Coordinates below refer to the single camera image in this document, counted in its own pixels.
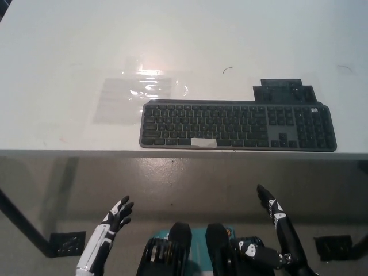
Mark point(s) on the clear glossy plastic film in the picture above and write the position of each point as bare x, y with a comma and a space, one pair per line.
161, 83

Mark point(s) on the black metal table leg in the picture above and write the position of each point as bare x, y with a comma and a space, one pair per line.
26, 224

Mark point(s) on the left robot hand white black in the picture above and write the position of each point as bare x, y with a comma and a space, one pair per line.
100, 244

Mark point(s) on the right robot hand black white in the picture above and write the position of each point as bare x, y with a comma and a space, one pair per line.
287, 233

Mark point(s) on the dark grey computer keyboard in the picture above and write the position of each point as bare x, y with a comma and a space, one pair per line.
230, 126

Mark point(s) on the translucent grey plastic sheet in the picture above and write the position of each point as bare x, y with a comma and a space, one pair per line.
115, 103

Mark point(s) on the black floor tape patch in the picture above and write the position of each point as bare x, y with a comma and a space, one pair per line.
333, 247
67, 244

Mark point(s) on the black robot torso teal top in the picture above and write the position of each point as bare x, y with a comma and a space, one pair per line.
184, 253

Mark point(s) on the white tape strip on spacebar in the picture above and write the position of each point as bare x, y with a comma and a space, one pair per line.
203, 142

